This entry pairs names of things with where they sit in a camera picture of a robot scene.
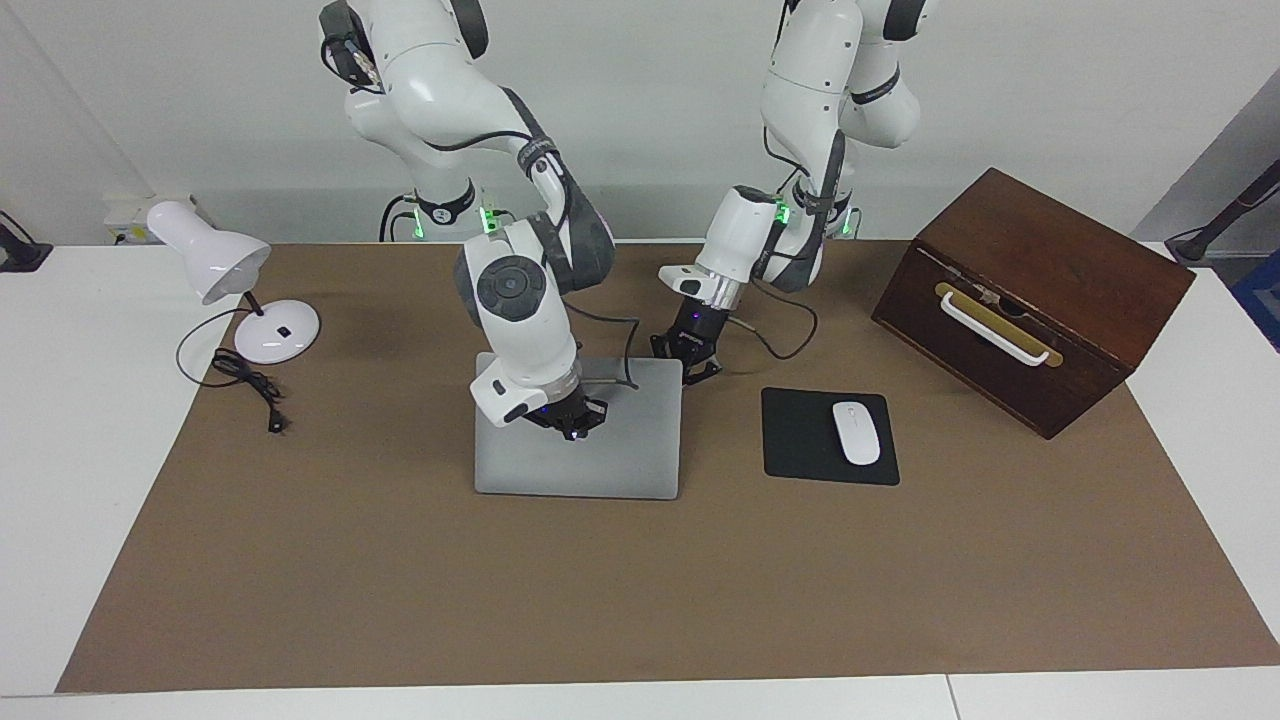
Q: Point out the brown table mat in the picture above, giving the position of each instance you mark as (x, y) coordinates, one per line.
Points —
(600, 580)

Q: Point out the black clamp stand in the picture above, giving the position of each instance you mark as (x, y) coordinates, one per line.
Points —
(20, 255)

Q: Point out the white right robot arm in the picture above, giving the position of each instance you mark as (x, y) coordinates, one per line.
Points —
(520, 330)

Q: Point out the dark brown wooden box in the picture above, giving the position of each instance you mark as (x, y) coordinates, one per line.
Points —
(1100, 260)

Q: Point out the white desk lamp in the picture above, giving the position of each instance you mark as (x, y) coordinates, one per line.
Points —
(215, 260)

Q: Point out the grey laptop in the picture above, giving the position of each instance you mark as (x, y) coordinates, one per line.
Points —
(620, 460)

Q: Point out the white computer mouse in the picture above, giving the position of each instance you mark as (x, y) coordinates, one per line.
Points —
(857, 433)

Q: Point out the black tripod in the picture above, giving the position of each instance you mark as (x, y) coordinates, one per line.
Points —
(1200, 245)

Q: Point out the blue crate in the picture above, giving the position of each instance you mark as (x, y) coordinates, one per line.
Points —
(1262, 300)

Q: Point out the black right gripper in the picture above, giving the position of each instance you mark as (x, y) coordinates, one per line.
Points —
(560, 412)

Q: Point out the black mouse pad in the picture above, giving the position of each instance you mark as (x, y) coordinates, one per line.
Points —
(800, 440)

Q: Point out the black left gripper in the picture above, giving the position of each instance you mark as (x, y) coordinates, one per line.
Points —
(700, 330)

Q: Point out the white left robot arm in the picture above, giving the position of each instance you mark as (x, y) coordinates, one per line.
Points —
(740, 235)

